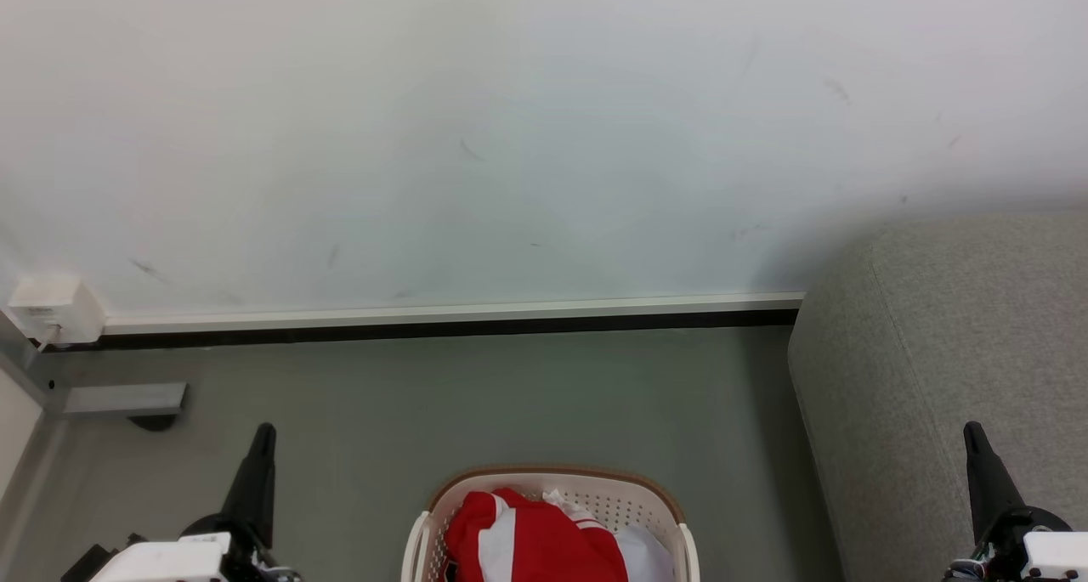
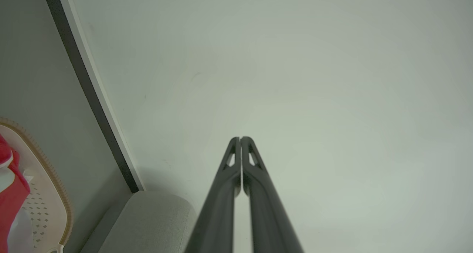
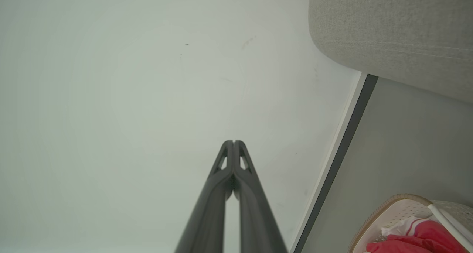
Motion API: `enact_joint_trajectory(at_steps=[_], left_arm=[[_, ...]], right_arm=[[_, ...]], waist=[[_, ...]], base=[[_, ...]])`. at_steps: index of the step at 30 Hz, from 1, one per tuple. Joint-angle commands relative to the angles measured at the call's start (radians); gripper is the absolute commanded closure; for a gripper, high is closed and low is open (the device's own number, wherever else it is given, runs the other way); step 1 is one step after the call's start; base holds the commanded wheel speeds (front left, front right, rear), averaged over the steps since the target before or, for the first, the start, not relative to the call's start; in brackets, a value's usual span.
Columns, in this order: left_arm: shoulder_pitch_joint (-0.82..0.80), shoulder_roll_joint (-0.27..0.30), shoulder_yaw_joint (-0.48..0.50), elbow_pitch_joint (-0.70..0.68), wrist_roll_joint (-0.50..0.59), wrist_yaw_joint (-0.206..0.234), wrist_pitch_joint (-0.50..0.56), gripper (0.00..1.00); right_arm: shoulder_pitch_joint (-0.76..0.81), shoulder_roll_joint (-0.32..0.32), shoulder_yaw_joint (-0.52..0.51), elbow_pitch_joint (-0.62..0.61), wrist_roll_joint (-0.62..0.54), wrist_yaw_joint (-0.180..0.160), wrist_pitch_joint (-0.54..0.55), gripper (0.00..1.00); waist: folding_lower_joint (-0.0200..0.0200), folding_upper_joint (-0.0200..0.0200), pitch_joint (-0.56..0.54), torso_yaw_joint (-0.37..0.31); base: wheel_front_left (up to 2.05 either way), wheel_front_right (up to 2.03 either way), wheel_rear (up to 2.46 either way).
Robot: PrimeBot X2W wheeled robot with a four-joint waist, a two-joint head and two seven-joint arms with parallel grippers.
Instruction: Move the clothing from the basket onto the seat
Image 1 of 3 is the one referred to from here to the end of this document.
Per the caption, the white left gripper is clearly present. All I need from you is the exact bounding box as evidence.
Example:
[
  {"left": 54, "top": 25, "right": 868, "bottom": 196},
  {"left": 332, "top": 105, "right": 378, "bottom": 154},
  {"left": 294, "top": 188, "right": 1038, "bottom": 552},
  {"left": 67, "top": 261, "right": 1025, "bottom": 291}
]
[{"left": 59, "top": 422, "right": 303, "bottom": 582}]

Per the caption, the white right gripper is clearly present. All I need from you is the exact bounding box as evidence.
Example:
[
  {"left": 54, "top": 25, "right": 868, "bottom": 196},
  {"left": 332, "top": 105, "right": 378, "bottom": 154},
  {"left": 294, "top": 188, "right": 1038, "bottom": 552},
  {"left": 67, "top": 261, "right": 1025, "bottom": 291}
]
[{"left": 943, "top": 421, "right": 1088, "bottom": 582}]

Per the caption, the red and white jacket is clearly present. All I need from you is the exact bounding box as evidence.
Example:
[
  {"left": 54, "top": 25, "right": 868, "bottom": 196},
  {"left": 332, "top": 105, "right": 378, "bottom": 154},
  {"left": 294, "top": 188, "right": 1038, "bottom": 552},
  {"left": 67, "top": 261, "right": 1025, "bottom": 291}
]
[{"left": 444, "top": 488, "right": 631, "bottom": 582}]

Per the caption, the cream plastic laundry basket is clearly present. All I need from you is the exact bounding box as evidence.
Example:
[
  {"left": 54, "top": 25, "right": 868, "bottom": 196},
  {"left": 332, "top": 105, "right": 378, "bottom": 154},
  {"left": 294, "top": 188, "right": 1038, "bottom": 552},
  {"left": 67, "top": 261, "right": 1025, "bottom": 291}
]
[{"left": 401, "top": 466, "right": 702, "bottom": 582}]

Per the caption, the grey fabric sofa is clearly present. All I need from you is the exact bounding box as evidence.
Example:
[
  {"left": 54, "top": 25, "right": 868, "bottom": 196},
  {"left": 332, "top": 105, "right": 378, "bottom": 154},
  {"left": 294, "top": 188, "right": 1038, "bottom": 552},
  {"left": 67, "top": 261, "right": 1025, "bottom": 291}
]
[{"left": 786, "top": 212, "right": 1088, "bottom": 582}]

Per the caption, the grey metal floor bar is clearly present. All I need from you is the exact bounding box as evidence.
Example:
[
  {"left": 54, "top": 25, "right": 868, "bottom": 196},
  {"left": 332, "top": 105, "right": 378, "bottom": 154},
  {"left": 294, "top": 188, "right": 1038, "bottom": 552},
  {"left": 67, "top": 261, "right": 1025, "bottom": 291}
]
[{"left": 49, "top": 381, "right": 190, "bottom": 432}]

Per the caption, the white and black baseboard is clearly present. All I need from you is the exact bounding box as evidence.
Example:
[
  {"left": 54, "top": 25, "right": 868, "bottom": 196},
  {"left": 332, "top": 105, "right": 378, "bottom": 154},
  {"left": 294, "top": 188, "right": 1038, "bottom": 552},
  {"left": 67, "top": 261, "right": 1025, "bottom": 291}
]
[{"left": 41, "top": 291, "right": 806, "bottom": 353}]

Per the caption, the white garment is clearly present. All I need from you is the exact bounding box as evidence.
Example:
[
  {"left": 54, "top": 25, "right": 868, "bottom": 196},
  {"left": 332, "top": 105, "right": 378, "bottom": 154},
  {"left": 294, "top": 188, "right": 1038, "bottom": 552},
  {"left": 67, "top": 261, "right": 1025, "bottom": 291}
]
[{"left": 615, "top": 524, "right": 678, "bottom": 582}]

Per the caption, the white wall power adapter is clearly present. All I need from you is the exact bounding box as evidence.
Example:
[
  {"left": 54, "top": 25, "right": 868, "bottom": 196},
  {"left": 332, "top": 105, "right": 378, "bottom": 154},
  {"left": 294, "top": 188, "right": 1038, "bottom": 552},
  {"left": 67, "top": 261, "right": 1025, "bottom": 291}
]
[{"left": 7, "top": 275, "right": 108, "bottom": 348}]

